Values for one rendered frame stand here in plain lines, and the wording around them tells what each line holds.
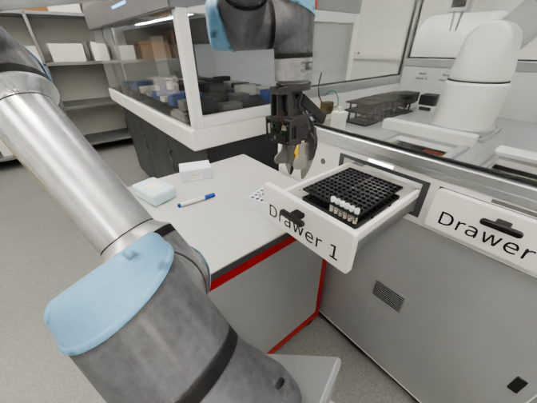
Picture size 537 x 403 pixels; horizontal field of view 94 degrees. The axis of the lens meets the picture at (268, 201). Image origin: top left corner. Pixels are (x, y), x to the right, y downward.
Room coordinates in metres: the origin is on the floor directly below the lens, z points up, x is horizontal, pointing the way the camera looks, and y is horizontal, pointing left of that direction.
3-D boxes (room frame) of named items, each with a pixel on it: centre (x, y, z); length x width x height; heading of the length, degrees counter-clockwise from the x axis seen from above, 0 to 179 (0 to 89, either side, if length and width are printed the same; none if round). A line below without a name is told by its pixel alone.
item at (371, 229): (0.63, -0.25, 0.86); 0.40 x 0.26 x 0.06; 129
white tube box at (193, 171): (0.98, 0.31, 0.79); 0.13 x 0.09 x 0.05; 109
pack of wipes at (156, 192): (0.82, 0.43, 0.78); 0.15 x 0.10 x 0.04; 53
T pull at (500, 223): (0.43, -0.51, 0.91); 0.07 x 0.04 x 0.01; 39
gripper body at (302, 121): (0.55, -0.05, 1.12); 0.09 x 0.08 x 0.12; 135
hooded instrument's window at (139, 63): (2.24, 0.48, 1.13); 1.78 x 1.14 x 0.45; 39
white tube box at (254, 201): (0.77, 0.01, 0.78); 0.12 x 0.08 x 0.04; 147
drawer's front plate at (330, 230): (0.49, -0.08, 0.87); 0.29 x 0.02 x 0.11; 39
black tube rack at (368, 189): (0.62, -0.24, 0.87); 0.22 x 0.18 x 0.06; 129
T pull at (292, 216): (0.48, -0.06, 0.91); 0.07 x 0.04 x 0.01; 39
